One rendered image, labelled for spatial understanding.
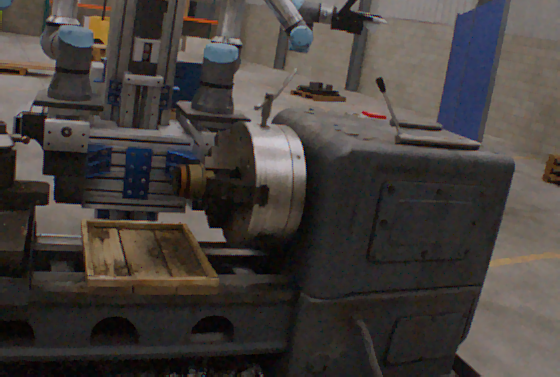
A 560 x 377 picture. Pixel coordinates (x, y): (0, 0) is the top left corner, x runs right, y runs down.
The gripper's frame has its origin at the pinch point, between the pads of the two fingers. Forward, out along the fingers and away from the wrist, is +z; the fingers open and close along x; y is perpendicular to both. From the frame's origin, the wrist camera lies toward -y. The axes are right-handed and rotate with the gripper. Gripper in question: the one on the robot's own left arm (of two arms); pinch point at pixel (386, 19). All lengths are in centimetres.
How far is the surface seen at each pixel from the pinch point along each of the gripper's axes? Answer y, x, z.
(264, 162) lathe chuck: 29, 88, -34
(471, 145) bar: 22, 69, 19
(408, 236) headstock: 44, 83, 4
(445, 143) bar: 22, 74, 10
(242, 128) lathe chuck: 26, 76, -41
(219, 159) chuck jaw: 34, 77, -46
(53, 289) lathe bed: 57, 112, -75
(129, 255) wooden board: 58, 91, -64
